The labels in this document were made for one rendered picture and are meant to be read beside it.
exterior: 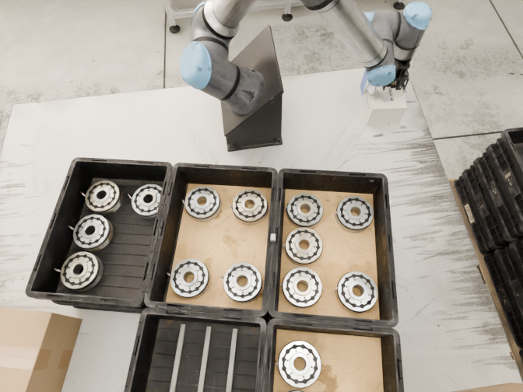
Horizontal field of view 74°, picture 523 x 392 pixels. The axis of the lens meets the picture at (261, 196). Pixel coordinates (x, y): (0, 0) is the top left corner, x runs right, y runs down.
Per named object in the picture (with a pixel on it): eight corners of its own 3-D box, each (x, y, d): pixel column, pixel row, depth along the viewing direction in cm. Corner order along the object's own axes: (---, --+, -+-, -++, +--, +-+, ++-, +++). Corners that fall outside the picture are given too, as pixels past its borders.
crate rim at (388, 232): (278, 171, 100) (278, 167, 98) (384, 177, 98) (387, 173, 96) (268, 318, 83) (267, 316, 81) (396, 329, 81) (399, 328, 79)
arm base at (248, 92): (233, 84, 121) (210, 71, 115) (265, 64, 111) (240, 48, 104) (232, 123, 117) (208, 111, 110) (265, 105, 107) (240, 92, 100)
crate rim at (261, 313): (175, 166, 102) (173, 162, 100) (278, 171, 100) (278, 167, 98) (145, 308, 85) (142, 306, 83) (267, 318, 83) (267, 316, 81)
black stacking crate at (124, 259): (93, 176, 113) (74, 158, 103) (182, 181, 111) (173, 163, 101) (51, 302, 96) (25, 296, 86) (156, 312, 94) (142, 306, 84)
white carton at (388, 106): (359, 83, 139) (365, 66, 131) (390, 82, 139) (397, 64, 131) (366, 124, 131) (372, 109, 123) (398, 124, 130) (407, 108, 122)
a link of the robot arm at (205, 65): (211, 105, 110) (173, 87, 101) (214, 68, 114) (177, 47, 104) (236, 90, 102) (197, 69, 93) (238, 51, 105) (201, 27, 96)
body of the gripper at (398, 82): (381, 92, 119) (392, 64, 108) (377, 73, 123) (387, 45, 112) (404, 91, 119) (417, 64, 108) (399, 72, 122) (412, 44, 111)
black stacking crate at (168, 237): (184, 181, 111) (174, 163, 100) (277, 187, 109) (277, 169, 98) (158, 312, 94) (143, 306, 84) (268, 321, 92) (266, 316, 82)
